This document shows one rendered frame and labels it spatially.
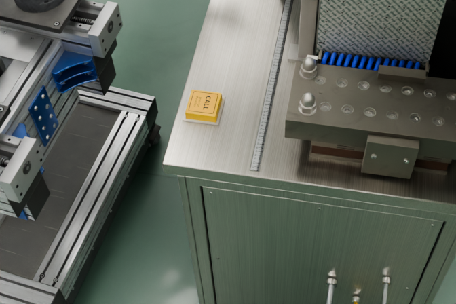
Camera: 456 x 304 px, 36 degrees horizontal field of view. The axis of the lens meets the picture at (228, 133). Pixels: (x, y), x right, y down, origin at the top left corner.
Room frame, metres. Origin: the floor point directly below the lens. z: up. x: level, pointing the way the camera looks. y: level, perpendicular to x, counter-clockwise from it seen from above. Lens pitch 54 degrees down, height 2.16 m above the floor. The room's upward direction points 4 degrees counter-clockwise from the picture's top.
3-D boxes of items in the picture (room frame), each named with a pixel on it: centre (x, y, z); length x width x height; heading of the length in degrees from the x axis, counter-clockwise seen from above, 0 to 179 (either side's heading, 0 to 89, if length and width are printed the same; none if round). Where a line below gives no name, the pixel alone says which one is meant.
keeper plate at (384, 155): (0.79, -0.32, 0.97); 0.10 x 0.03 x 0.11; 76
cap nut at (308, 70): (0.98, -0.18, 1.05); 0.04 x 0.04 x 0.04
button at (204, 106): (1.00, 0.05, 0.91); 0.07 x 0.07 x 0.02; 76
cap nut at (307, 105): (0.88, -0.16, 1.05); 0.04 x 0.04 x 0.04
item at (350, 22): (1.01, -0.32, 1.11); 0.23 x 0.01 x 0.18; 76
